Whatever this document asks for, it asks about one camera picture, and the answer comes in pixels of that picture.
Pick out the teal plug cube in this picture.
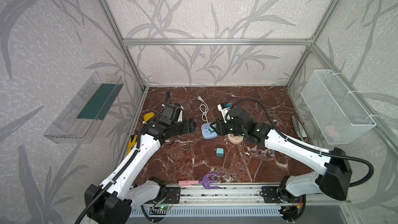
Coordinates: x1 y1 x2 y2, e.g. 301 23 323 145
209 123 217 133
216 148 224 158

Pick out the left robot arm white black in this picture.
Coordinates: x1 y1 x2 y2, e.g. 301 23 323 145
75 90 196 224

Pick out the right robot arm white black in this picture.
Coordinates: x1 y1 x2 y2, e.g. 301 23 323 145
210 100 375 201

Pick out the blue square power strip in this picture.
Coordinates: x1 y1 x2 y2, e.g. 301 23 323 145
201 123 218 140

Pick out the yellow toy shovel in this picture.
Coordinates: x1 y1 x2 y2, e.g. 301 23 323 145
144 112 155 122

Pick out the yellow black work glove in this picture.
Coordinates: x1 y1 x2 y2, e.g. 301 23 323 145
126 135 137 156

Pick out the purple pink toy rake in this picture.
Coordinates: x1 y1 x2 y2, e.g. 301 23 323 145
178 173 220 189

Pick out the green sponge in bin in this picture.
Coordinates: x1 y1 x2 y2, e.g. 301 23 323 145
77 84 123 120

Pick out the pink item in basket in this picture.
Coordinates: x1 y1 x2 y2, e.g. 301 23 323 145
324 125 340 139

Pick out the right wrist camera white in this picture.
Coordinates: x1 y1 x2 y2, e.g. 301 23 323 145
217 102 231 118

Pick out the white power cord with plug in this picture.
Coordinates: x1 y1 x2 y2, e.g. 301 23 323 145
197 95 209 124

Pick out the aluminium front rail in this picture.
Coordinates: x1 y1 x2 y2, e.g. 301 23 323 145
133 184 346 207

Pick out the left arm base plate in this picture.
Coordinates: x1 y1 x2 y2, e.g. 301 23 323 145
154 186 181 204

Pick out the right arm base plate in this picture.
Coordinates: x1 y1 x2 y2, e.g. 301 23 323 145
260 186 293 204

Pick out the white wire mesh basket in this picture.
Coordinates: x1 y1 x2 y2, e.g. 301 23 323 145
301 69 377 145

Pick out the clear plastic wall bin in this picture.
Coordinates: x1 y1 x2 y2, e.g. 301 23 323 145
44 72 124 144

